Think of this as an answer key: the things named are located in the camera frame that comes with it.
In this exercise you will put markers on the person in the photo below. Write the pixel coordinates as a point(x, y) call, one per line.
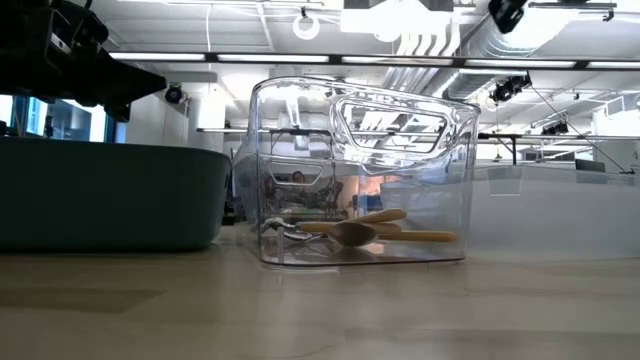
point(298, 176)

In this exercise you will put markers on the bright window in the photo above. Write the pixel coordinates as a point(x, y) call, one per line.
point(70, 122)

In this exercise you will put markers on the blue storage crates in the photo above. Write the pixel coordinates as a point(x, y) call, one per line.
point(370, 202)

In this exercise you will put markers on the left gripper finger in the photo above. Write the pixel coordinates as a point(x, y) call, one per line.
point(130, 82)

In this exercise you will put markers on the frosted white plastic tray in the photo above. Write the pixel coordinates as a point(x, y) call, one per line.
point(550, 215)

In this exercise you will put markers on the clear plastic bin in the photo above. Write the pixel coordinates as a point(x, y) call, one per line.
point(280, 125)

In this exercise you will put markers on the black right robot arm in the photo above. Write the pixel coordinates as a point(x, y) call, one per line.
point(507, 15)

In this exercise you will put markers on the black mounted camera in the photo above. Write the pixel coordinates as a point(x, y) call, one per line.
point(510, 87)
point(173, 93)
point(555, 129)

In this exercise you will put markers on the teal plastic bin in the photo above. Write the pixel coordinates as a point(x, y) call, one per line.
point(100, 200)

